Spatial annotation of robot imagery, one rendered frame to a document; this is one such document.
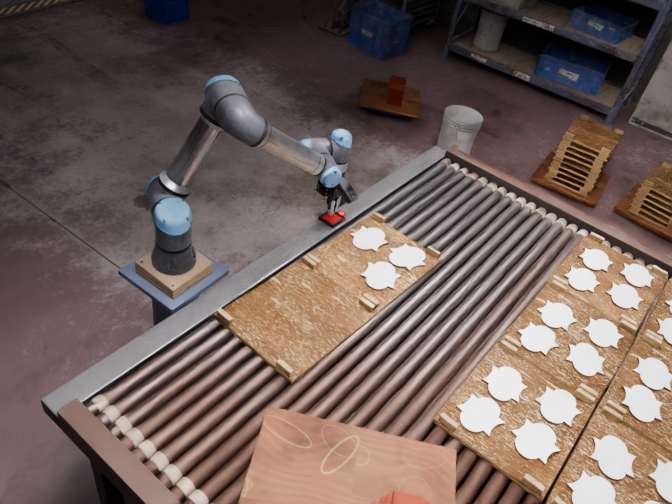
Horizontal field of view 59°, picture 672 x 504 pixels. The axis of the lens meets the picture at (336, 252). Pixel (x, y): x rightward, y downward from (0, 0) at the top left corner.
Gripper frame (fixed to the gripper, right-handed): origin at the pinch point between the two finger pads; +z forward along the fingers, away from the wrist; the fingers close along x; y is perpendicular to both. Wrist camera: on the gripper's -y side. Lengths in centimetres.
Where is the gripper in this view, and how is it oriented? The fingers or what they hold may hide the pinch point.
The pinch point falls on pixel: (332, 213)
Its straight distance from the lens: 235.9
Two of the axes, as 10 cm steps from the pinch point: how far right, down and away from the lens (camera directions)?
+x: -6.2, 4.4, -6.5
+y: -7.7, -5.0, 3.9
